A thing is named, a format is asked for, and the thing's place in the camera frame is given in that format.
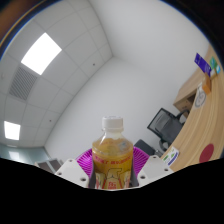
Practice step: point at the white printed leaflet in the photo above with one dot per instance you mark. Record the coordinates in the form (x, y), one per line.
(171, 156)

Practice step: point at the wooden side desk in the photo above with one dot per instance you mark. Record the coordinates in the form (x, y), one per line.
(186, 95)

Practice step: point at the large square ceiling light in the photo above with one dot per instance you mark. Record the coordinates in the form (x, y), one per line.
(41, 53)

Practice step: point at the grey ceiling air vent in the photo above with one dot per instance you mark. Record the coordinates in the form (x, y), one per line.
(22, 83)

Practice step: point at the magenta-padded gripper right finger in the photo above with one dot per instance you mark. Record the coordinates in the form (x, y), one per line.
(154, 170)

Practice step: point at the dark grey office chair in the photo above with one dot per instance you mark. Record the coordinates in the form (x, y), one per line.
(144, 146)

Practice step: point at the amber drink bottle white cap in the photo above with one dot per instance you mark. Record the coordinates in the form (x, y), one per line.
(111, 156)

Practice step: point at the black mesh office chair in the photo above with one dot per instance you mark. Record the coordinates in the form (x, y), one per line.
(166, 125)

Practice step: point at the flat round red coaster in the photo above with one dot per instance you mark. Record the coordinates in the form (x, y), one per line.
(207, 152)

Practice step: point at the small light blue box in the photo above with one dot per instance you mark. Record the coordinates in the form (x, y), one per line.
(217, 69)

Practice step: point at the upright purple box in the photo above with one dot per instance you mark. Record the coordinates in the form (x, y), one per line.
(202, 63)

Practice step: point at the small square ceiling light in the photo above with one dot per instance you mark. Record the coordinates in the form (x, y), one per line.
(12, 130)

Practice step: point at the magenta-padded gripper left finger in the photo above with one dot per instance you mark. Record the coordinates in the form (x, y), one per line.
(71, 171)

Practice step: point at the flat green box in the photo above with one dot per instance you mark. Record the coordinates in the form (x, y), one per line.
(213, 62)

